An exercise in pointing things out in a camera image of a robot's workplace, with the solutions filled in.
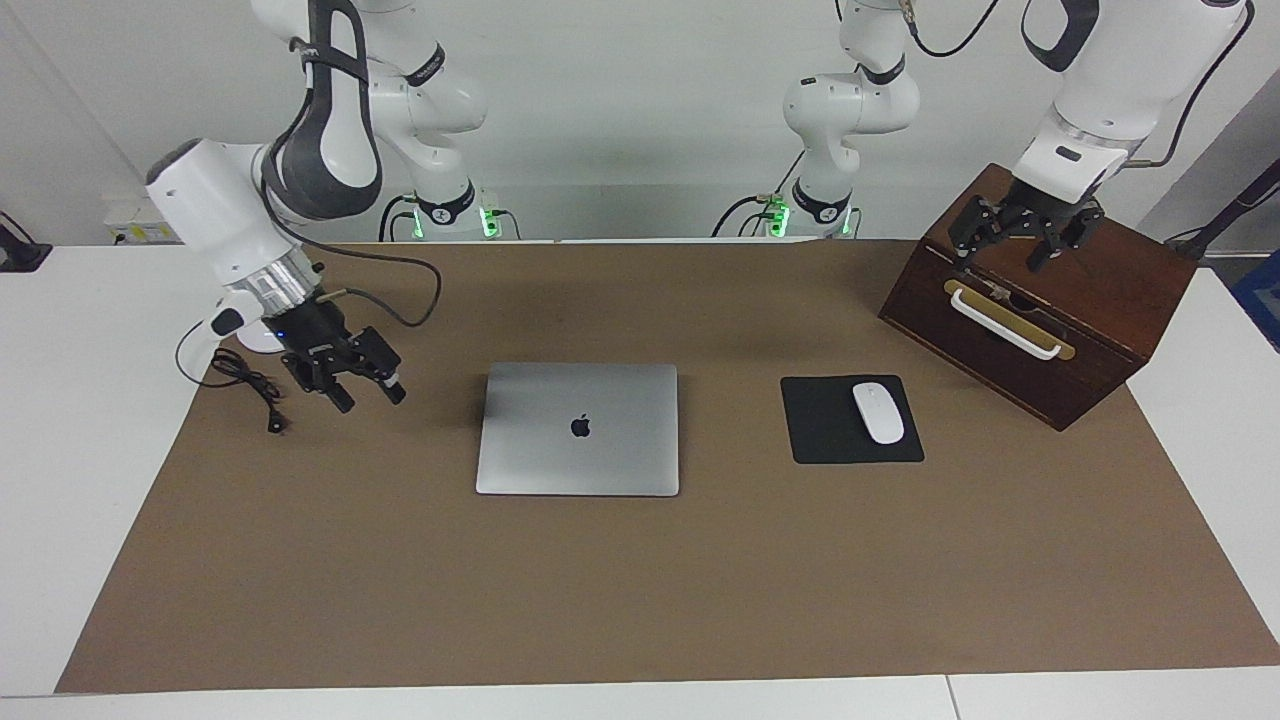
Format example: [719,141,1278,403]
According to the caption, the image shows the silver laptop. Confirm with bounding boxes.
[475,362,681,498]

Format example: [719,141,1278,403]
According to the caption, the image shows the white desk lamp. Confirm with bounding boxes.
[238,320,291,355]

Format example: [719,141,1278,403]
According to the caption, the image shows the dark wooden box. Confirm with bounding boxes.
[878,163,1199,432]

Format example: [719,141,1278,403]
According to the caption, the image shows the white computer mouse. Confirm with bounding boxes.
[851,382,906,446]

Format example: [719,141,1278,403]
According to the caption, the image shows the black stand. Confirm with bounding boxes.
[1165,158,1280,263]

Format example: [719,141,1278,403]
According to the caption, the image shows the white power strip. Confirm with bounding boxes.
[103,195,181,246]

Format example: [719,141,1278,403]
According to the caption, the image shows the blue crate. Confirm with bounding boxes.
[1230,250,1280,353]

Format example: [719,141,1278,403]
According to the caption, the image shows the black mouse pad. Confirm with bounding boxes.
[780,375,926,466]

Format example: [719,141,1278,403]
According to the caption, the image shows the brown paper table mat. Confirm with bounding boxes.
[55,240,1280,694]

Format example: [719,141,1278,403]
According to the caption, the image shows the white box handle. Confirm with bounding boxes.
[948,288,1063,361]

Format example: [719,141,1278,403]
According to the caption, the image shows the black lamp cable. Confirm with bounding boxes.
[175,318,291,434]

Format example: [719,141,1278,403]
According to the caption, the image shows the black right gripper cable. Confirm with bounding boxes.
[262,175,443,329]

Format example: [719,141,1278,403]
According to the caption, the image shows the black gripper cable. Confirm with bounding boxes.
[262,175,443,329]
[905,0,1256,169]

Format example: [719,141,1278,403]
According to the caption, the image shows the black right arm base cables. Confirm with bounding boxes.
[378,193,421,243]

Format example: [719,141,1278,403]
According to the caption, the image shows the black arm base cables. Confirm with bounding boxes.
[712,150,806,239]
[378,193,421,243]

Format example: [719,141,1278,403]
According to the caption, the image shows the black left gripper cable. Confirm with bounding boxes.
[905,0,1256,169]

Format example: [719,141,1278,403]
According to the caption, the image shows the black left arm base cables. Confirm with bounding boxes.
[712,150,806,239]

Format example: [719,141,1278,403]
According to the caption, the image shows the black clamp mount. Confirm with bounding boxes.
[0,212,53,273]

